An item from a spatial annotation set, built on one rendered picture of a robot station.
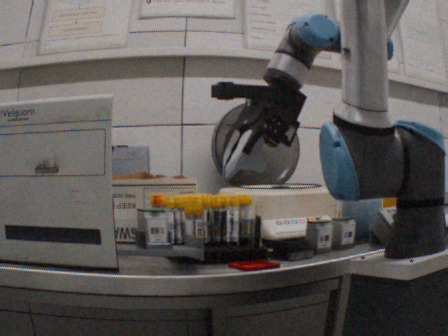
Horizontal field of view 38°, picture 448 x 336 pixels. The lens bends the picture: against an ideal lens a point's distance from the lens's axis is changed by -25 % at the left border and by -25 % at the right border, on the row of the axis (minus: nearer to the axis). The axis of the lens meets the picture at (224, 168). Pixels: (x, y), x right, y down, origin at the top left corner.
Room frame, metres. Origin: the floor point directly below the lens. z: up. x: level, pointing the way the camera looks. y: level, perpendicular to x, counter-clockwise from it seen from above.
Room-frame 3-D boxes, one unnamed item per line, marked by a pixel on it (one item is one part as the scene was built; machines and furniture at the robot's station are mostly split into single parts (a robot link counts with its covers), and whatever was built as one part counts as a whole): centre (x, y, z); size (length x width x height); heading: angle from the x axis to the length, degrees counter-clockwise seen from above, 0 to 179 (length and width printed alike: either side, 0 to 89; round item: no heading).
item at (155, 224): (1.38, 0.12, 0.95); 0.05 x 0.04 x 0.06; 27
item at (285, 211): (1.87, -0.13, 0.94); 0.30 x 0.24 x 0.12; 18
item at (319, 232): (1.58, -0.19, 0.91); 0.05 x 0.04 x 0.07; 27
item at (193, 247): (1.37, 0.14, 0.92); 0.21 x 0.07 x 0.05; 117
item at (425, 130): (1.22, -0.34, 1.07); 0.13 x 0.12 x 0.14; 102
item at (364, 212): (1.69, -0.30, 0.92); 0.10 x 0.07 x 0.10; 111
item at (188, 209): (1.52, 0.01, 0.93); 0.17 x 0.09 x 0.11; 105
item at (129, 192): (1.76, 0.22, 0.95); 0.29 x 0.25 x 0.15; 27
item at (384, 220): (1.59, -0.36, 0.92); 0.13 x 0.07 x 0.08; 27
